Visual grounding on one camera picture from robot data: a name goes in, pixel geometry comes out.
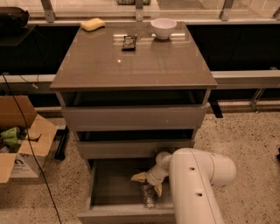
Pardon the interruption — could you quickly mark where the grey open bottom drawer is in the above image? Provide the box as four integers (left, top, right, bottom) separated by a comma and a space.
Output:
78, 158, 175, 224

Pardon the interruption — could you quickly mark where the grey drawer cabinet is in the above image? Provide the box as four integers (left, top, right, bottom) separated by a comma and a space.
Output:
50, 20, 218, 224

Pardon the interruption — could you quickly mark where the green cloth in box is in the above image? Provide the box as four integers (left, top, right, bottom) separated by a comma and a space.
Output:
0, 127, 20, 153

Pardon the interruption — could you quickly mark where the grey top drawer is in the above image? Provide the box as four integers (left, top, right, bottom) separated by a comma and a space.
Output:
61, 106, 206, 131

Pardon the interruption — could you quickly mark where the small black snack packet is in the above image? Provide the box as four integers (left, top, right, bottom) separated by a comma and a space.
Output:
122, 36, 137, 51

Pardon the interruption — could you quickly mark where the open cardboard box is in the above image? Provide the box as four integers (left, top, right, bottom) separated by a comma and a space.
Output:
0, 96, 57, 183

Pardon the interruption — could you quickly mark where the yellow sponge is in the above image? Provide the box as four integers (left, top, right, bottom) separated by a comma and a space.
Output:
80, 18, 105, 32

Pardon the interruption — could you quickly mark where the white ceramic bowl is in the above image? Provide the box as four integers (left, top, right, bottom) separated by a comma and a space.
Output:
150, 18, 177, 39

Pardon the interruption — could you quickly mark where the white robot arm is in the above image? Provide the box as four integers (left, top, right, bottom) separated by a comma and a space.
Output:
131, 148, 237, 224

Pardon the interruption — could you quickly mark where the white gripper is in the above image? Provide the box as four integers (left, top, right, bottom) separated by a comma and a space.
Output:
130, 164, 169, 197

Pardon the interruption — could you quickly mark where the clear plastic water bottle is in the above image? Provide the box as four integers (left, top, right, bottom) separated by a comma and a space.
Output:
141, 184, 155, 209

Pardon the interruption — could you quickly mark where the black device on shelf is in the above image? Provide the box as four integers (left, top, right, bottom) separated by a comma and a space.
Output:
0, 7, 30, 30

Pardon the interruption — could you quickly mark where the black floor cable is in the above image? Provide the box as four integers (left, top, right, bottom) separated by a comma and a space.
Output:
1, 73, 63, 224

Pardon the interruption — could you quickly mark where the grey middle drawer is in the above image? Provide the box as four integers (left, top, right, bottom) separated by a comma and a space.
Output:
77, 139, 195, 159

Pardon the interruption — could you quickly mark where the black table leg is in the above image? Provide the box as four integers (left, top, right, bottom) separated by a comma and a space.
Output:
54, 126, 69, 161

